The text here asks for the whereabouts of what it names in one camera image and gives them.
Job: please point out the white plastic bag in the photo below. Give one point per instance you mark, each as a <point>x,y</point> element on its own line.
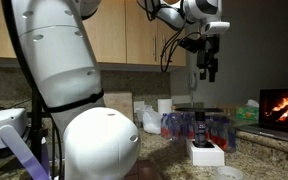
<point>152,123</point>

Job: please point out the white cardboard box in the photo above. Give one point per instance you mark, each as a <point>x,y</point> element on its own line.
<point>205,158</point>

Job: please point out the white wall outlet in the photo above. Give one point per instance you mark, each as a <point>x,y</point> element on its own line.
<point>139,106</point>

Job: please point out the wooden wall cabinet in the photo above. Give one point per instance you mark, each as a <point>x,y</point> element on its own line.
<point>124,33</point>

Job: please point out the white VR headset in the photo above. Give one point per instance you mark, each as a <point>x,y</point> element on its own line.
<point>0,125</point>

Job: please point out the pack of water bottles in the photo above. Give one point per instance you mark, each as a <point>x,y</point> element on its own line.
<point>174,126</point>

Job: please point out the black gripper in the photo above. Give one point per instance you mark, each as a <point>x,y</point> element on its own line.
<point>208,50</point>

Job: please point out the wooden cutting board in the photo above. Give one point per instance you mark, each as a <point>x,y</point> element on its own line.
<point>120,101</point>

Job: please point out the white paper towel roll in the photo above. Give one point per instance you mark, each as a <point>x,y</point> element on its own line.
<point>165,106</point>

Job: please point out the Fiji water bottle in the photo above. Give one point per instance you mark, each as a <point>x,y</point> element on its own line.
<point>215,131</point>
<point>223,138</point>
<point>190,130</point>
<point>232,136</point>

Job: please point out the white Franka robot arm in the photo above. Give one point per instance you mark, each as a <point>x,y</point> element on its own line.
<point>60,66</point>

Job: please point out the wooden chair back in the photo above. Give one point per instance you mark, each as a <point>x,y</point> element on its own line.
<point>226,110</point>

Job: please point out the white tape roll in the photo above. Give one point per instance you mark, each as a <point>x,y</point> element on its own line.
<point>229,174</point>

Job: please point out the green tissue box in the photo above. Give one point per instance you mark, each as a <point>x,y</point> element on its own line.
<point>247,113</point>

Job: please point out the wooden base cabinet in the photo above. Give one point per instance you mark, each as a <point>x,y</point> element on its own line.
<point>144,171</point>

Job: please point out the white wall phone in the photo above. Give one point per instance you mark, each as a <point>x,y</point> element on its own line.
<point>193,80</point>

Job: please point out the laptop showing fireplace video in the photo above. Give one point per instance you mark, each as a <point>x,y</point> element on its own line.
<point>284,106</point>

